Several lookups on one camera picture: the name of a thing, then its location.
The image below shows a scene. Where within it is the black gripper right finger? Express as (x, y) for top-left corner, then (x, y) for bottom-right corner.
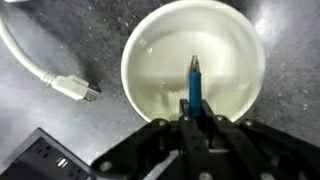
(201, 99), (320, 180)

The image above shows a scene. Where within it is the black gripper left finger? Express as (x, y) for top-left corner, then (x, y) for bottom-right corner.
(90, 98), (211, 180)

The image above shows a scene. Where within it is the blue pen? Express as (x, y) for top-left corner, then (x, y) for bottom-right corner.
(188, 54), (203, 118)

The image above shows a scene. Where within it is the white ceramic bowl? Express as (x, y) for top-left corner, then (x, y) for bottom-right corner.
(120, 0), (267, 124)

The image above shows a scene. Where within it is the black pop-up table outlet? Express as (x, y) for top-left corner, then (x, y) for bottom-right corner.
(0, 127), (96, 180)

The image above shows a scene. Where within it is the white power strip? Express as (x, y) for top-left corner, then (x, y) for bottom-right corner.
(0, 0), (103, 103)

